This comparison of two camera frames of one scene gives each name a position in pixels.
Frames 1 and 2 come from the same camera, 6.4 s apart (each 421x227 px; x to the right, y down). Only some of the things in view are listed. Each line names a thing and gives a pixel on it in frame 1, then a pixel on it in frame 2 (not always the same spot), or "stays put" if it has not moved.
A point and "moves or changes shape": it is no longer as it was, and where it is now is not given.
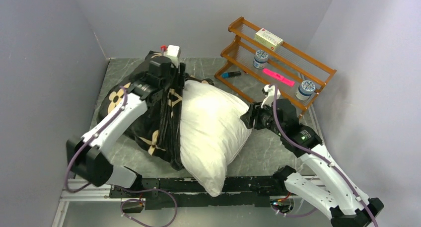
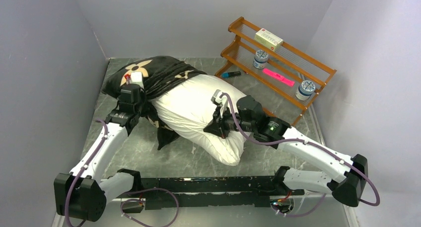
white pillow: x=212 y=133 moves or changes shape
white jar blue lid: x=305 y=90 stays put
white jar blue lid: x=260 y=59 stays put
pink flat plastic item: x=278 y=77 stays put
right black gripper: x=254 y=111 → x=217 y=126
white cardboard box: x=268 y=39 stays put
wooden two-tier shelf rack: x=256 y=62 stays put
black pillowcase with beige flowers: x=156 y=132 moves or changes shape
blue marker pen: x=225 y=75 stays put
